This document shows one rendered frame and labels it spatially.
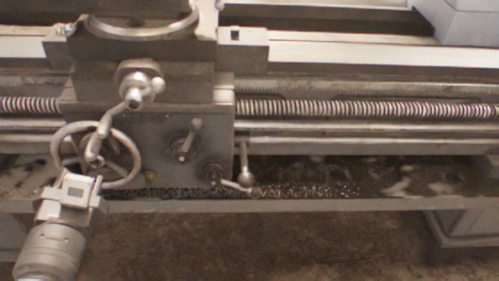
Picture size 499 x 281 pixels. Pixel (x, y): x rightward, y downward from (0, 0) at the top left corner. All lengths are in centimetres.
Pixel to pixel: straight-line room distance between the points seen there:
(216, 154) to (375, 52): 50
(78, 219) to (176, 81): 35
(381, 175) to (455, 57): 45
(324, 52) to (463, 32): 42
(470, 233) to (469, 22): 91
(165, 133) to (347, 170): 66
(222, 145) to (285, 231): 74
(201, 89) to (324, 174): 60
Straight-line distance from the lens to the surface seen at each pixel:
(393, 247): 168
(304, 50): 100
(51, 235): 63
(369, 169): 134
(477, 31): 125
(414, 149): 134
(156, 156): 98
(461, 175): 148
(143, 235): 160
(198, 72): 81
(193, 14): 90
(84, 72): 86
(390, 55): 108
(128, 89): 77
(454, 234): 176
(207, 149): 95
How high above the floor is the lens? 130
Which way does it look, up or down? 41 degrees down
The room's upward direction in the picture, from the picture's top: 4 degrees clockwise
